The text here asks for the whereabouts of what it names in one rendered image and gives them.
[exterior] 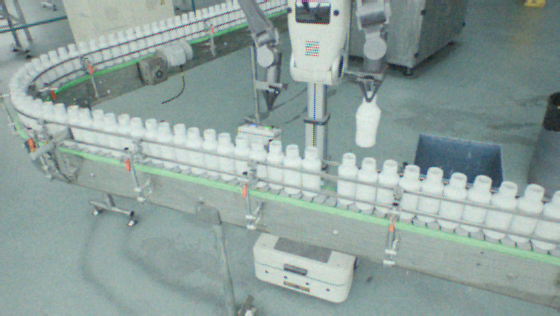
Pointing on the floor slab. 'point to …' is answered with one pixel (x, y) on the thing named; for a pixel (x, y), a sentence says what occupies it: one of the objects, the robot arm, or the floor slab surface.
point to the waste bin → (548, 151)
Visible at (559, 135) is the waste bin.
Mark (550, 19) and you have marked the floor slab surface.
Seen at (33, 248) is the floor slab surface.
